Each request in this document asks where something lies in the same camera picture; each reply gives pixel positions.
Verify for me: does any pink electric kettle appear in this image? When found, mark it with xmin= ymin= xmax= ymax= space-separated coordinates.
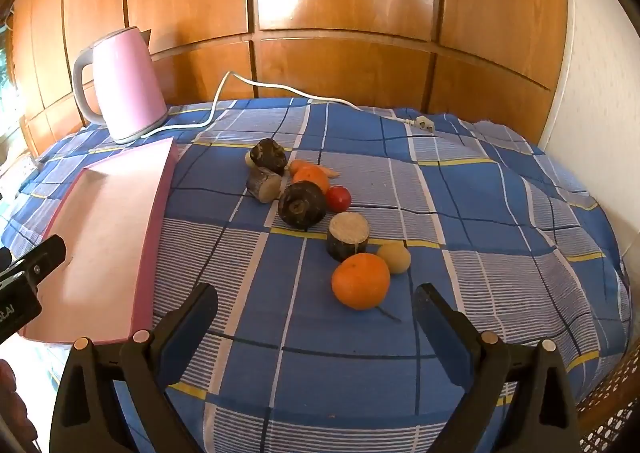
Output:
xmin=72 ymin=26 xmax=169 ymax=144

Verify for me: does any white power cord with plug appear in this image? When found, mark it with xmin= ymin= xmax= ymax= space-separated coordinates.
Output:
xmin=141 ymin=71 xmax=441 ymax=140

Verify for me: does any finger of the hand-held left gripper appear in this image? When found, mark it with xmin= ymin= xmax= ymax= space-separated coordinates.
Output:
xmin=0 ymin=234 xmax=67 ymax=293

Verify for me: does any yellow-green jujube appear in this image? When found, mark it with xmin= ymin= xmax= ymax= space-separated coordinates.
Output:
xmin=376 ymin=241 xmax=412 ymax=275

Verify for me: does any person's left hand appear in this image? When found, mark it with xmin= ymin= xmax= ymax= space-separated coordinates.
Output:
xmin=0 ymin=360 xmax=38 ymax=441

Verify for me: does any dark brown round tuber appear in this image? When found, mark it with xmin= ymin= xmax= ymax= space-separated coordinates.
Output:
xmin=249 ymin=138 xmax=288 ymax=172
xmin=277 ymin=180 xmax=327 ymax=230

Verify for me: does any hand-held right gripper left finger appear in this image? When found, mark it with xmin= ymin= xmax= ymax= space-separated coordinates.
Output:
xmin=50 ymin=282 xmax=221 ymax=453

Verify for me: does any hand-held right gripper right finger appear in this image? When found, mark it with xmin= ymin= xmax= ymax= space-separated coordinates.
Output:
xmin=414 ymin=283 xmax=581 ymax=453

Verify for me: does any small orange mandarin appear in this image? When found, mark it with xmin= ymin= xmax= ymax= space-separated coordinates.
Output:
xmin=292 ymin=166 xmax=331 ymax=195

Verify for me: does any blue checkered tablecloth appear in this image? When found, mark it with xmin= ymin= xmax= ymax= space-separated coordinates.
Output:
xmin=0 ymin=97 xmax=632 ymax=453

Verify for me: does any pink tray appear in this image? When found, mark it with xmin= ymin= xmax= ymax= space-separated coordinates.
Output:
xmin=20 ymin=137 xmax=179 ymax=345

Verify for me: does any small carrot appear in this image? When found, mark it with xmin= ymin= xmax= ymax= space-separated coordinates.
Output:
xmin=289 ymin=159 xmax=342 ymax=179

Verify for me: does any red cherry tomato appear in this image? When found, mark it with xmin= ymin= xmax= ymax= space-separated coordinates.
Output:
xmin=326 ymin=186 xmax=352 ymax=213

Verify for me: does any small wooden block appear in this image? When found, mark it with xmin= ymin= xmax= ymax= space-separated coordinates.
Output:
xmin=327 ymin=212 xmax=371 ymax=263

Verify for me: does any large orange mandarin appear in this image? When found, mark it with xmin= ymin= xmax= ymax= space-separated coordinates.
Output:
xmin=331 ymin=253 xmax=391 ymax=311

